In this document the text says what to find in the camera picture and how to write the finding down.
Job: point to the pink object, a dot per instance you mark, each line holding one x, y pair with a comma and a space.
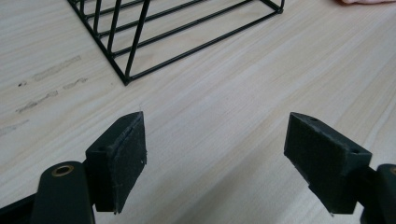
364, 1

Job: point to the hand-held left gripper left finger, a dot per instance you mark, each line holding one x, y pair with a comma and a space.
120, 168

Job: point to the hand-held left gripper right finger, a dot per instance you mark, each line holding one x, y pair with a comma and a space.
323, 161

